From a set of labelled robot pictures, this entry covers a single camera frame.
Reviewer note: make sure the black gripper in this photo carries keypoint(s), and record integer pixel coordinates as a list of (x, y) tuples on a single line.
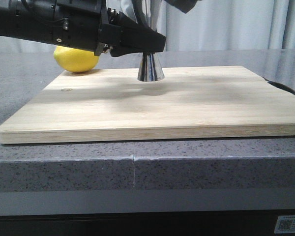
[(137, 38), (81, 24)]

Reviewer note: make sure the steel cocktail jigger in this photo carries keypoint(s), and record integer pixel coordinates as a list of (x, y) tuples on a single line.
[(150, 69)]

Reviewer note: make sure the yellow lemon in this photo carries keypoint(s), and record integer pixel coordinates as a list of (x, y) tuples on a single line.
[(75, 60)]

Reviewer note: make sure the wooden cutting board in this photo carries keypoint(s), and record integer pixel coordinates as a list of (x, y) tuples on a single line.
[(191, 102)]

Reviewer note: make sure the grey curtain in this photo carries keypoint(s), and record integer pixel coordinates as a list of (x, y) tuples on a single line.
[(221, 24)]

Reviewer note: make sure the white label sticker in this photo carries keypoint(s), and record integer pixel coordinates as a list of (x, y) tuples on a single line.
[(285, 225)]

